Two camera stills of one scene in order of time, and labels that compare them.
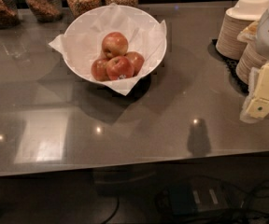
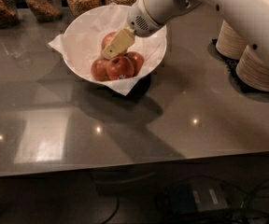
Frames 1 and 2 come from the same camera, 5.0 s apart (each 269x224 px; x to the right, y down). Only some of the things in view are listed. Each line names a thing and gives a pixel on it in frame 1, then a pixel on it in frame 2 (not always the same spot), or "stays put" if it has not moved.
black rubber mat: (231, 64) stays put
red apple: (120, 67) stays put
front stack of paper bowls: (249, 58) stays put
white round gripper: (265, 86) -> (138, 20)
